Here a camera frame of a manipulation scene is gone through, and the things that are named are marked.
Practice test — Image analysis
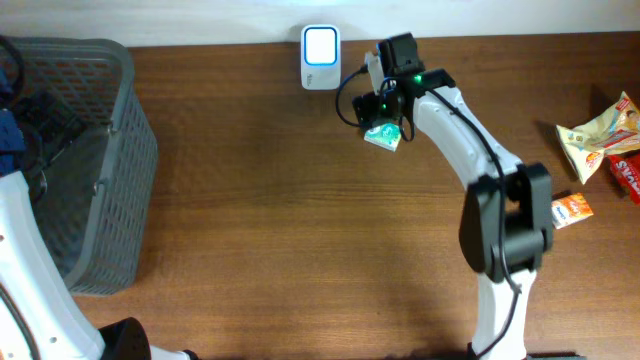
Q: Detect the teal tissue pack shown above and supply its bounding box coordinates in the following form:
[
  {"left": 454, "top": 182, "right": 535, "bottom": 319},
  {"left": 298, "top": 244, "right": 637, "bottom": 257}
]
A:
[{"left": 364, "top": 123, "right": 402, "bottom": 152}]

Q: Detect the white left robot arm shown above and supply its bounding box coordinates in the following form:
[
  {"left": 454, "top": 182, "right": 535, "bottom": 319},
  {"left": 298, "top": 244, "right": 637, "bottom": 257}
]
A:
[{"left": 1, "top": 37, "right": 173, "bottom": 359}]

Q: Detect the beige snack bag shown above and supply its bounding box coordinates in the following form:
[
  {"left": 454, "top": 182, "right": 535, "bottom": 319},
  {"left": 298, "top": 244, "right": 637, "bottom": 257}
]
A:
[{"left": 556, "top": 91, "right": 639, "bottom": 184}]

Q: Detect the grey plastic mesh basket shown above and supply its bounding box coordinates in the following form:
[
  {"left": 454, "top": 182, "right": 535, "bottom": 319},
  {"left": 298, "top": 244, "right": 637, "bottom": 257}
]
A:
[{"left": 1, "top": 37, "right": 158, "bottom": 296}]

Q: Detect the orange tissue pack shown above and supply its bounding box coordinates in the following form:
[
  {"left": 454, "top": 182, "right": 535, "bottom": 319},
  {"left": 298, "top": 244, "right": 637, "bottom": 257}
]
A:
[{"left": 551, "top": 193, "right": 594, "bottom": 229}]

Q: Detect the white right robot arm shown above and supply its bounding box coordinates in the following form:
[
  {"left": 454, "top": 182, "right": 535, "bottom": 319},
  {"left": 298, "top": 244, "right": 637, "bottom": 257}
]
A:
[{"left": 352, "top": 33, "right": 553, "bottom": 359}]

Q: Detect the red snack bag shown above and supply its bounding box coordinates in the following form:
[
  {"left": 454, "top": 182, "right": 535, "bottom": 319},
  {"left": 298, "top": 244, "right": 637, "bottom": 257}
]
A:
[{"left": 608, "top": 153, "right": 640, "bottom": 205}]

